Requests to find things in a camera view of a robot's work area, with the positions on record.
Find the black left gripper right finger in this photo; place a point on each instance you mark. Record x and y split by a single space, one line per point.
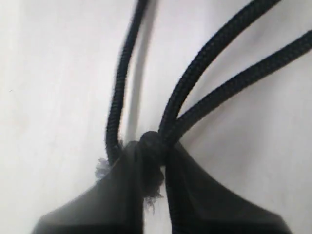
198 204

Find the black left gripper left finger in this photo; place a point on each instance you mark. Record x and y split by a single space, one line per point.
113 206

